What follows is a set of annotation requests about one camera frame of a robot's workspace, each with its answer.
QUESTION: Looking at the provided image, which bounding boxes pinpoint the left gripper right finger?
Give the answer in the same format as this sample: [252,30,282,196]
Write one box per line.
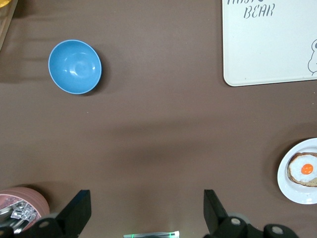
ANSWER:
[203,189,251,238]

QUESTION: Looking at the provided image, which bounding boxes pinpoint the white round plate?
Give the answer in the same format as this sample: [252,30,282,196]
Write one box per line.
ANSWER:
[277,137,317,205]

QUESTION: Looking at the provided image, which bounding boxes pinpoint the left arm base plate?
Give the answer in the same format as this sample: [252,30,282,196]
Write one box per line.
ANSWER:
[123,230,180,238]

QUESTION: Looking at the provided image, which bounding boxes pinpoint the pink bowl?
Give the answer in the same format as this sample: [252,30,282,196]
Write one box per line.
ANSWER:
[0,187,50,235]

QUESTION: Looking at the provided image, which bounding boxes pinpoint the wooden mug rack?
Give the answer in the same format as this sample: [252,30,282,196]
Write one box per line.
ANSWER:
[0,0,18,52]

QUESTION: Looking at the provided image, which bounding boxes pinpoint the cream bear print tray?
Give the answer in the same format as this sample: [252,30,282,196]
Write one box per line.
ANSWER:
[222,0,317,87]

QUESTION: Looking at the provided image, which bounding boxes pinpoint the blue bowl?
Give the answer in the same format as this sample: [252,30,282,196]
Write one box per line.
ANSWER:
[48,39,103,96]

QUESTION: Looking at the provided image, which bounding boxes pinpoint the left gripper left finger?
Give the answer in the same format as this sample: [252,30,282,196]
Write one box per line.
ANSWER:
[29,189,92,238]

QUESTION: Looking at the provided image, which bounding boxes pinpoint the clear ice pieces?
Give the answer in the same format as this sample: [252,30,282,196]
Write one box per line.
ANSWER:
[9,202,38,221]

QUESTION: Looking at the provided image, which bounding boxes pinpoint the metal scoop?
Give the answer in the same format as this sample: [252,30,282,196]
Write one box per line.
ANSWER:
[0,205,18,229]

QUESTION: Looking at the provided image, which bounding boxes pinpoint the toy fried egg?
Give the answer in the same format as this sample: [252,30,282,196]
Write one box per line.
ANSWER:
[288,154,317,183]

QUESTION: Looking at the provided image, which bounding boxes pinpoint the bread slice under egg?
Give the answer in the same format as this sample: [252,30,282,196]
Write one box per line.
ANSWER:
[287,151,317,187]

